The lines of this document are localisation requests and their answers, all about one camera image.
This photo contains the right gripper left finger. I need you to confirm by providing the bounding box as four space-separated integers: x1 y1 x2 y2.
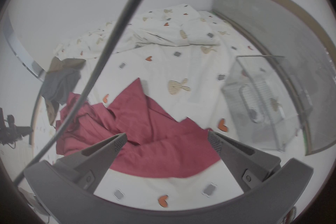
53 133 128 195

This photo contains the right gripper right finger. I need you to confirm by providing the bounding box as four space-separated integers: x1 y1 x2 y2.
207 131 282 195

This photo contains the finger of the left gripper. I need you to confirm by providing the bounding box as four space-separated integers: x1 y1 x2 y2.
16 126 34 137

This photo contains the red shirt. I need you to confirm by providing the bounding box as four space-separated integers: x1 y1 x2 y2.
56 78 229 179

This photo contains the grey garment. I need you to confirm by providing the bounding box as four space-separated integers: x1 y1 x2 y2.
39 67 82 105

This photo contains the clear plastic box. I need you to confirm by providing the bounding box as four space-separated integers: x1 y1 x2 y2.
220 54 306 152

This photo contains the brown garment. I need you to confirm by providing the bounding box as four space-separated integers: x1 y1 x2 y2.
46 57 86 126

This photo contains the bed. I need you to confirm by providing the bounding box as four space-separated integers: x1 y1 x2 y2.
29 0 336 215

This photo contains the white printed quilt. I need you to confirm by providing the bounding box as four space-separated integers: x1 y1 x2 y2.
54 4 229 61

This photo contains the black cable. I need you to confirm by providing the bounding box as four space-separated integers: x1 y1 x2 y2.
12 0 175 187

